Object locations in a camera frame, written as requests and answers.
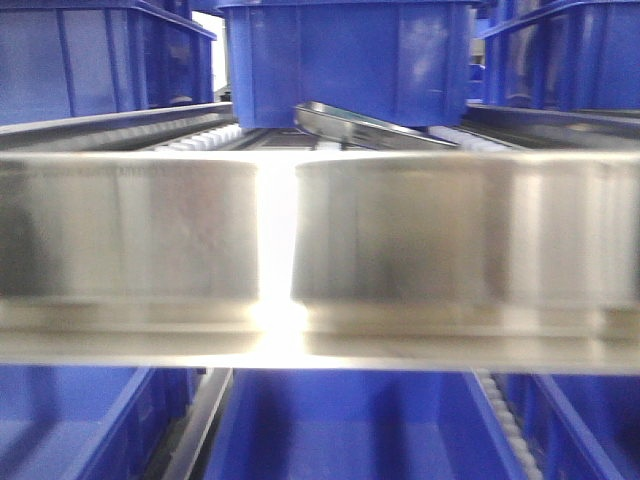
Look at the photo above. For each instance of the blue bin lower left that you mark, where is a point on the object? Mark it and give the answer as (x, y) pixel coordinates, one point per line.
(84, 422)

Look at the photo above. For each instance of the white roller track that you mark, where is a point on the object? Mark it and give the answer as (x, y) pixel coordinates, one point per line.
(204, 141)
(509, 425)

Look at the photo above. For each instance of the steel lane divider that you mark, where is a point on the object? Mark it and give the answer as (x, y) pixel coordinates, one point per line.
(186, 450)
(346, 127)

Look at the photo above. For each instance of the steel lane divider upper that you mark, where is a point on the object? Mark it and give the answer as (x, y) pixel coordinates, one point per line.
(346, 127)

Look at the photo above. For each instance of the blue bin lower right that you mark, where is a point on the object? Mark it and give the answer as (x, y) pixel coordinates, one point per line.
(577, 426)

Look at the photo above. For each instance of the steel shelf front rail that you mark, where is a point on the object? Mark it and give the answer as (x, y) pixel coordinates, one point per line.
(513, 260)

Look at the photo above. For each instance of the blue bin lower centre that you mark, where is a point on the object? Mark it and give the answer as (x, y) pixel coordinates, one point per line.
(359, 424)

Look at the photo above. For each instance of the blue bin upper centre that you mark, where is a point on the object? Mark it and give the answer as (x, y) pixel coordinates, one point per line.
(404, 62)

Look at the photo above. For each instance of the steel lane divider left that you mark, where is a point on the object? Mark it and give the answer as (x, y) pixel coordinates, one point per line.
(186, 450)

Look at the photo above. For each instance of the blue bin upper right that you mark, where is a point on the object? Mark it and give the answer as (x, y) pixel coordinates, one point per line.
(562, 55)

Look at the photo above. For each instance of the white roller track upper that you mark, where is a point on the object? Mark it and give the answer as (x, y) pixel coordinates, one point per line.
(204, 141)

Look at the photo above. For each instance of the white roller track right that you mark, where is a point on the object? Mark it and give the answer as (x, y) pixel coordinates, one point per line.
(509, 425)

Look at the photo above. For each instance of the blue bin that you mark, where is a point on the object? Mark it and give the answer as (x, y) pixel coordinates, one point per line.
(562, 55)
(404, 62)
(359, 424)
(62, 59)
(84, 422)
(577, 426)

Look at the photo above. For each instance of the blue bin upper left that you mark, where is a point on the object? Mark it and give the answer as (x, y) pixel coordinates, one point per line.
(62, 59)

